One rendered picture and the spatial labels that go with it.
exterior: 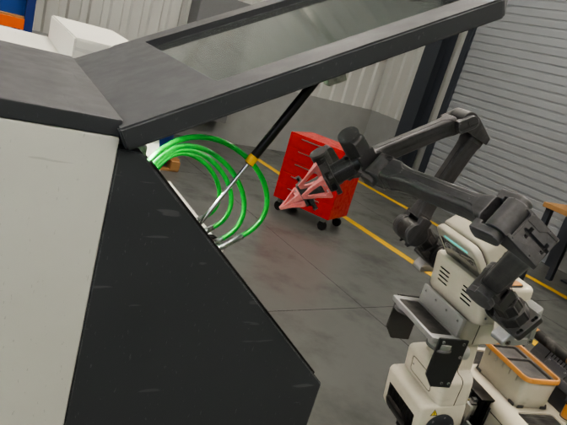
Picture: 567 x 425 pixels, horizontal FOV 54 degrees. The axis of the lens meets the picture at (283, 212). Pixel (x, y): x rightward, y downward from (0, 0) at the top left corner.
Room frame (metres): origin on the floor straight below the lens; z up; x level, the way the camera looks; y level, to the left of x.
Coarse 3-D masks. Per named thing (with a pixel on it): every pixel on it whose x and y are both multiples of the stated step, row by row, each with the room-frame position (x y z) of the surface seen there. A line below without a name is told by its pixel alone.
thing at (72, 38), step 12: (60, 24) 1.80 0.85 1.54; (72, 24) 1.88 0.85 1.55; (84, 24) 2.05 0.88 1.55; (48, 36) 2.07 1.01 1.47; (60, 36) 1.76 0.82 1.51; (72, 36) 1.53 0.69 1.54; (84, 36) 1.58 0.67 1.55; (96, 36) 1.70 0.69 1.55; (108, 36) 1.83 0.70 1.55; (120, 36) 1.98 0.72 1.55; (60, 48) 1.72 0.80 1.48; (72, 48) 1.50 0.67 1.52; (84, 48) 1.50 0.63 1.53; (96, 48) 1.51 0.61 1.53; (156, 144) 1.62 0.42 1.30
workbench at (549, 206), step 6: (546, 204) 5.81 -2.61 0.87; (552, 204) 5.79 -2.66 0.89; (558, 204) 5.92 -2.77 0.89; (546, 210) 5.82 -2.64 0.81; (552, 210) 5.79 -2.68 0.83; (558, 210) 5.69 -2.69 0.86; (564, 210) 5.64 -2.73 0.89; (546, 216) 5.80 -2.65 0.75; (546, 222) 5.79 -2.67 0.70; (564, 234) 6.17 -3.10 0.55; (564, 240) 6.14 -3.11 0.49; (564, 246) 6.12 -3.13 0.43; (558, 252) 6.16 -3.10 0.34; (564, 252) 6.15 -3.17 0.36; (558, 258) 6.13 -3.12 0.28; (552, 264) 6.16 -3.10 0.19; (558, 264) 6.14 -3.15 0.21; (552, 270) 6.14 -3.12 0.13; (522, 276) 5.79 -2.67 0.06; (546, 276) 6.17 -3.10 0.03; (552, 276) 6.13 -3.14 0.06
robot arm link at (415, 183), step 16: (384, 160) 1.39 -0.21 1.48; (384, 176) 1.34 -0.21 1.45; (400, 176) 1.31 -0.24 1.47; (416, 176) 1.28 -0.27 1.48; (432, 176) 1.26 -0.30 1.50; (416, 192) 1.27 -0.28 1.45; (432, 192) 1.22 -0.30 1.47; (448, 192) 1.20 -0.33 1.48; (464, 192) 1.18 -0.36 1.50; (512, 192) 1.13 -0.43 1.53; (448, 208) 1.20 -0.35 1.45; (464, 208) 1.15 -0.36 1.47; (480, 208) 1.12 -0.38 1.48; (496, 208) 1.14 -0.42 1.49; (480, 224) 1.09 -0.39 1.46; (496, 240) 1.06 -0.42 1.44
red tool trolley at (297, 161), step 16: (288, 144) 5.77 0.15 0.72; (304, 144) 5.68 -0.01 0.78; (320, 144) 5.59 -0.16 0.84; (336, 144) 5.76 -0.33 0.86; (288, 160) 5.74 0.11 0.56; (304, 160) 5.65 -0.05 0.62; (288, 176) 5.71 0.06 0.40; (304, 176) 5.62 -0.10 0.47; (288, 192) 5.69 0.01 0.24; (336, 192) 5.44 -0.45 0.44; (352, 192) 5.78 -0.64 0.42; (304, 208) 5.58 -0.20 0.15; (320, 208) 5.49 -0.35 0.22; (336, 208) 5.54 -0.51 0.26; (320, 224) 5.51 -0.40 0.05; (336, 224) 5.80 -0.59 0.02
